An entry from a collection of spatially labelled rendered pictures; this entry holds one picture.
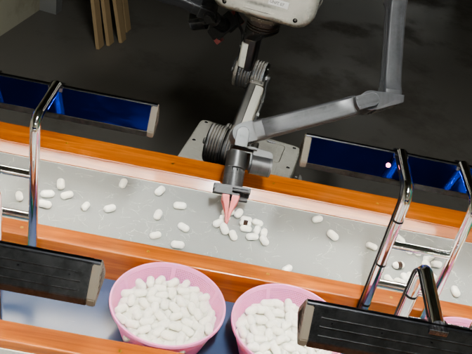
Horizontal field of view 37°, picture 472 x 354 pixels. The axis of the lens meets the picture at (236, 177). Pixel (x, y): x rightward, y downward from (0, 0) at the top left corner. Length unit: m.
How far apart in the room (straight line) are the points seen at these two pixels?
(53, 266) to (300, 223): 0.95
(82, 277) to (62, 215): 0.69
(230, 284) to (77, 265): 0.63
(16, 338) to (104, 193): 0.57
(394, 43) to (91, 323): 1.15
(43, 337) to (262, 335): 0.48
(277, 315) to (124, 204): 0.53
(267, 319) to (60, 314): 0.48
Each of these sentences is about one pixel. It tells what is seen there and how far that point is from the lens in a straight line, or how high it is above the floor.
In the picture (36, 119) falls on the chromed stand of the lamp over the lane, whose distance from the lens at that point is 1.59.
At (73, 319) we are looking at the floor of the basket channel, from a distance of 1.73.
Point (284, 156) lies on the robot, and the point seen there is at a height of 0.47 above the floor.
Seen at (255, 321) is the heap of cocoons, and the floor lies 0.74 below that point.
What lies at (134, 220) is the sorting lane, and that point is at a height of 0.74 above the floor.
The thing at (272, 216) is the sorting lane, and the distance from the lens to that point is 2.01.
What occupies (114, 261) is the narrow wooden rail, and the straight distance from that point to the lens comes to 1.79.
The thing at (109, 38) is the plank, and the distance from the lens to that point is 4.50.
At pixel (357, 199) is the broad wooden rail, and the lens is 2.14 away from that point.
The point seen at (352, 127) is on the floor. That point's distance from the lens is 4.14.
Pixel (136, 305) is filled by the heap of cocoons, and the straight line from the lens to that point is 1.69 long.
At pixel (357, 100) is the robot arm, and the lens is 2.03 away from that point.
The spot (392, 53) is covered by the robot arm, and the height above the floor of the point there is 1.15.
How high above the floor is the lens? 1.94
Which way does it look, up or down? 34 degrees down
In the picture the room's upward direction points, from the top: 12 degrees clockwise
